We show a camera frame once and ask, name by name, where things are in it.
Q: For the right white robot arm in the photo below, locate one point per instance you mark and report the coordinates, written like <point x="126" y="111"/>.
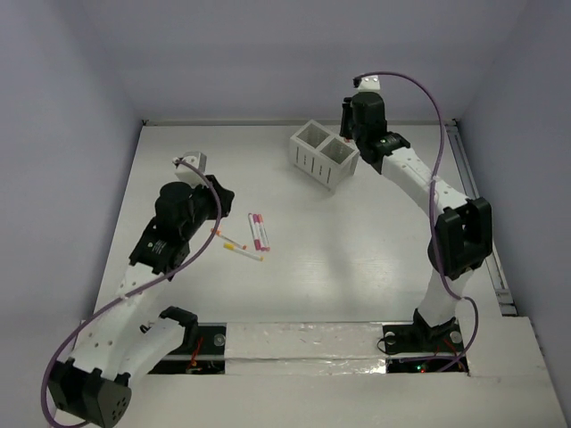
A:
<point x="461" y="227"/>

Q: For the aluminium rail right edge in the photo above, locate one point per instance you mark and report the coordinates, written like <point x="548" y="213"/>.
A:
<point x="477" y="221"/>

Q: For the white two-compartment organizer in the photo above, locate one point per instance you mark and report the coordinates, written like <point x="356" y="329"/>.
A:
<point x="322" y="154"/>

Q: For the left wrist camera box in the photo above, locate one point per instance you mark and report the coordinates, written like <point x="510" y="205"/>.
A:
<point x="190" y="167"/>

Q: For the yellow-capped white marker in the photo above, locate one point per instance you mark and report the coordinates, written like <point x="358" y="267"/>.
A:
<point x="243" y="252"/>

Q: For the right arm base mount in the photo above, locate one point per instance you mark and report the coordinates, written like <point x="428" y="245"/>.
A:
<point x="418" y="348"/>

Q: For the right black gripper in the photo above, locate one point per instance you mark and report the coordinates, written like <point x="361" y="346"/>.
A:
<point x="346" y="112"/>

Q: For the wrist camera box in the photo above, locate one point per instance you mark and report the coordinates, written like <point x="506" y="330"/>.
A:
<point x="190" y="167"/>
<point x="367" y="84"/>

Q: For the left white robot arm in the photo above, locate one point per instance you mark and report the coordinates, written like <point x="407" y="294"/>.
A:
<point x="129" y="335"/>

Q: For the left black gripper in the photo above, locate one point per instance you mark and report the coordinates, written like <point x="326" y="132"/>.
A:
<point x="219" y="196"/>

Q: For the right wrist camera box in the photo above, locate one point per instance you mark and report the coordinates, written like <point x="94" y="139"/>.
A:
<point x="367" y="84"/>

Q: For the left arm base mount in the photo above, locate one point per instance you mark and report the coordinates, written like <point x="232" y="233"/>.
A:
<point x="205" y="356"/>

